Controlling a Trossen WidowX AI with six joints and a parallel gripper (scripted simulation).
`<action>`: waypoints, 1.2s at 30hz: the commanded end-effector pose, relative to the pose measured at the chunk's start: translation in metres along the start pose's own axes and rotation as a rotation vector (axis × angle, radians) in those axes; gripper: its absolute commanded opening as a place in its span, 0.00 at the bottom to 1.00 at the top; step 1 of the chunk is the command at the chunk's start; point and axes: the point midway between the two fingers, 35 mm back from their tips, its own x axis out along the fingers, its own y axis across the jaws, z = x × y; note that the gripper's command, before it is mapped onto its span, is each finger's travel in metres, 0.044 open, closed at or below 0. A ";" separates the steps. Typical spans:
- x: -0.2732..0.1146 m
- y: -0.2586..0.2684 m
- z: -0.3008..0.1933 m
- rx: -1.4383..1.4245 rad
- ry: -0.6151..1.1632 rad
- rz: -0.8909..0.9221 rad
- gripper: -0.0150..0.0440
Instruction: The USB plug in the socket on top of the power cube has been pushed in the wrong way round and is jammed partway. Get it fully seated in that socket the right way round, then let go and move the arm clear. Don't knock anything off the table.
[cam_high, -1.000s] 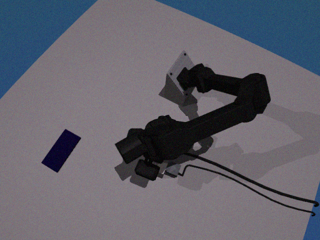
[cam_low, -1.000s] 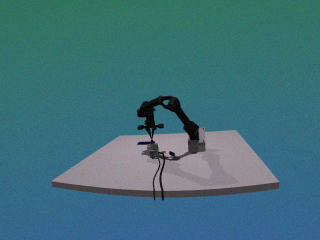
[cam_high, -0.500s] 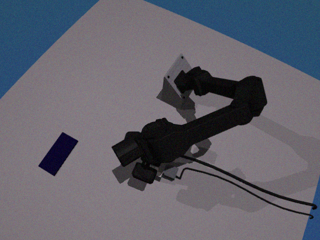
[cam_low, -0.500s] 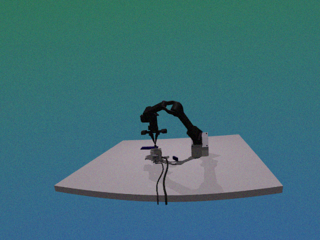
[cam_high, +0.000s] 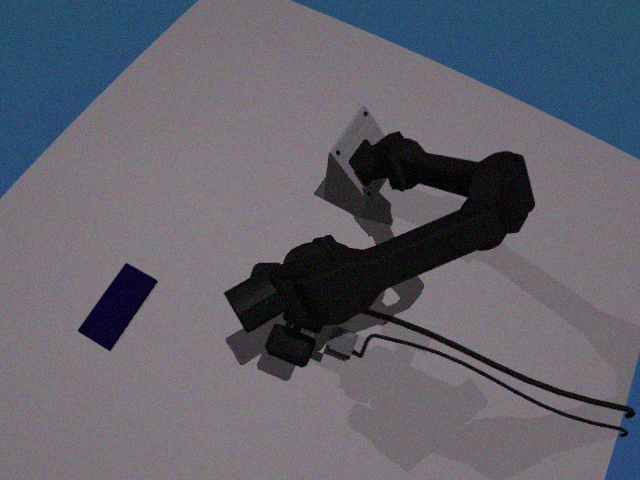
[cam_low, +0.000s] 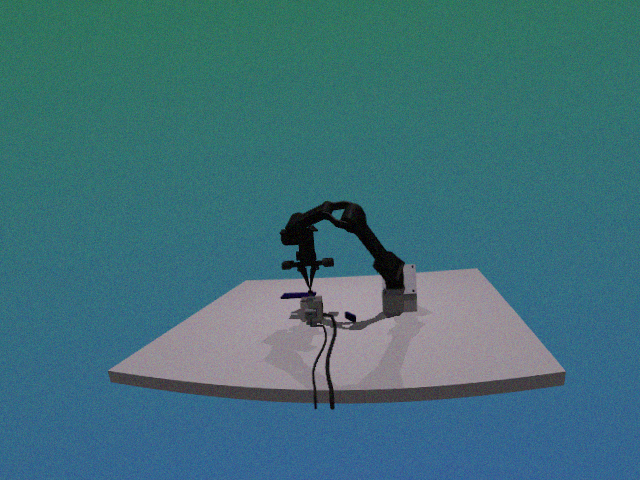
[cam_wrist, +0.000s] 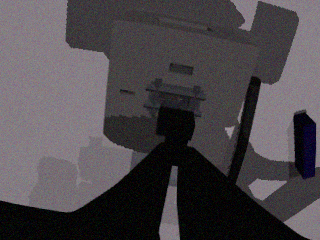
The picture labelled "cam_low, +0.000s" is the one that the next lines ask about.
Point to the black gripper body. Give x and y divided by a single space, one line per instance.
307 254

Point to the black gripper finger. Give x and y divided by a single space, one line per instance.
305 276
312 273

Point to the thin black cable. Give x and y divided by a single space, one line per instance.
309 314

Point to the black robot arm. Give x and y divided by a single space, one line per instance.
353 220

